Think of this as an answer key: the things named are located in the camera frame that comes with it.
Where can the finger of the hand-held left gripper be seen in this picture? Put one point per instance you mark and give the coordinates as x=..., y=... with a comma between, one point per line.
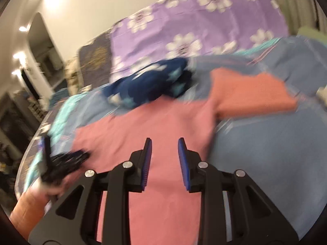
x=72, y=159
x=46, y=150

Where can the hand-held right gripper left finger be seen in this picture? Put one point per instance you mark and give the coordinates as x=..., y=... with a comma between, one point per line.
x=147, y=163

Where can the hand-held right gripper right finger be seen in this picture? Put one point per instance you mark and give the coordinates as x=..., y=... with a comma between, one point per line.
x=183, y=163

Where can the pink shirt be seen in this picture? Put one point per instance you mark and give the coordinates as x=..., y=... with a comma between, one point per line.
x=158, y=122

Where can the orange shirt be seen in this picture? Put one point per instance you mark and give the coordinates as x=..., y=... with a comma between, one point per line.
x=250, y=94

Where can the beige knitted cloth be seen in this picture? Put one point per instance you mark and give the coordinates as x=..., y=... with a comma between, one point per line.
x=72, y=74

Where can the navy star-print garment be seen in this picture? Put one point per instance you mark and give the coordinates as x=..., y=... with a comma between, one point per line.
x=150, y=81

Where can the blue-grey bed blanket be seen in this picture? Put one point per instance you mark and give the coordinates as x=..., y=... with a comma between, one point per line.
x=268, y=158

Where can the dark gold-tree pillow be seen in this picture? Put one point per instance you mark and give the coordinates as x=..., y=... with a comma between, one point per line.
x=95, y=56

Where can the purple floral pillow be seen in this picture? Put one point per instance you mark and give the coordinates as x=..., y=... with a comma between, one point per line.
x=199, y=25

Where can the cream cloth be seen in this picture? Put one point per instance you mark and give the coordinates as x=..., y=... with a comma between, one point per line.
x=321, y=93

